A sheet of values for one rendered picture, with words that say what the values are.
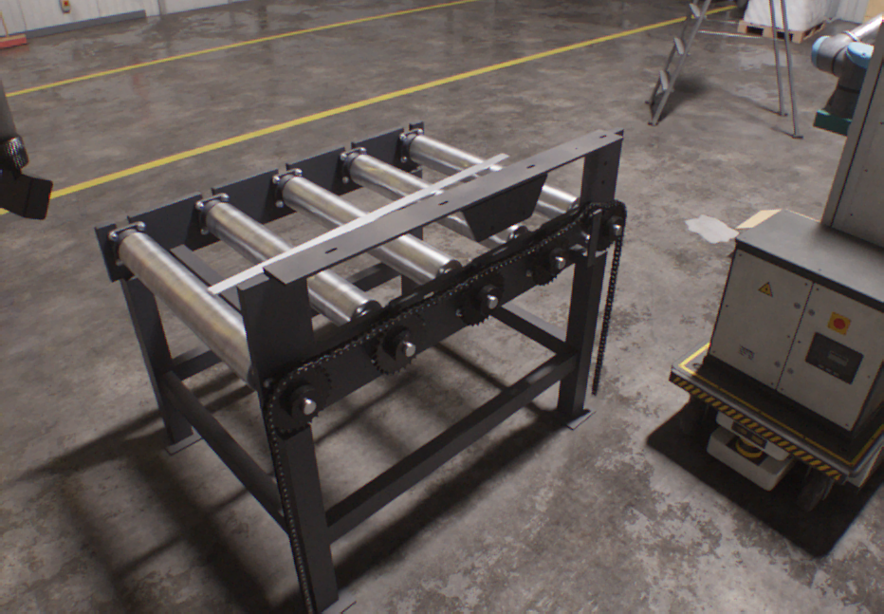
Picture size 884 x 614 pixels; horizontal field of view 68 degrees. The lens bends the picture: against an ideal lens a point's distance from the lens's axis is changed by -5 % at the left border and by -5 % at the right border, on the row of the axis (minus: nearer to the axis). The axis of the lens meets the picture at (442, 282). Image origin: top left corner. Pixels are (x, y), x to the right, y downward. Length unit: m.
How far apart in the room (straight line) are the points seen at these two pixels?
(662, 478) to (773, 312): 0.71
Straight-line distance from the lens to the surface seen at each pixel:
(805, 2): 9.70
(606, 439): 2.71
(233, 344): 1.68
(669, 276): 3.74
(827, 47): 2.80
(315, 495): 1.83
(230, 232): 2.20
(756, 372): 2.55
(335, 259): 1.44
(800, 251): 2.39
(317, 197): 2.31
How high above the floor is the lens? 1.90
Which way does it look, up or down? 33 degrees down
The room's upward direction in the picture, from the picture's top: straight up
